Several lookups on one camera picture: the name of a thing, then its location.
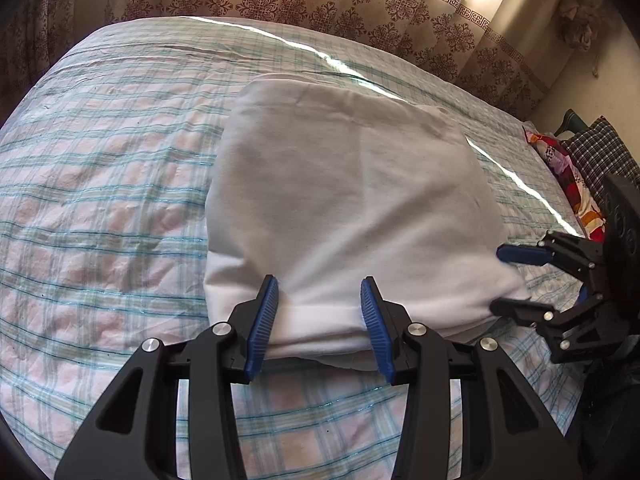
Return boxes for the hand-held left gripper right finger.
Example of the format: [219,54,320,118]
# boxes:
[359,275,584,480]

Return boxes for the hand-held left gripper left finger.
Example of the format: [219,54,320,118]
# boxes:
[54,274,280,480]

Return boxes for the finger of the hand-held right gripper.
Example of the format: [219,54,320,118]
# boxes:
[496,231,608,287]
[489,289,610,365]

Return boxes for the white pants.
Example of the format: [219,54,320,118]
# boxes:
[204,77,532,374]

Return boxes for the dark checked pillow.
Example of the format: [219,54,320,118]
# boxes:
[560,116,640,206]

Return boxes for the red and purple printed pillow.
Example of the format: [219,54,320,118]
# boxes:
[522,127,609,241]

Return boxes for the dark green cloth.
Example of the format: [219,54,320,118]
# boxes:
[552,109,596,139]

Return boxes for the plaid bed sheet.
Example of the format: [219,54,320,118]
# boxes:
[0,15,596,480]

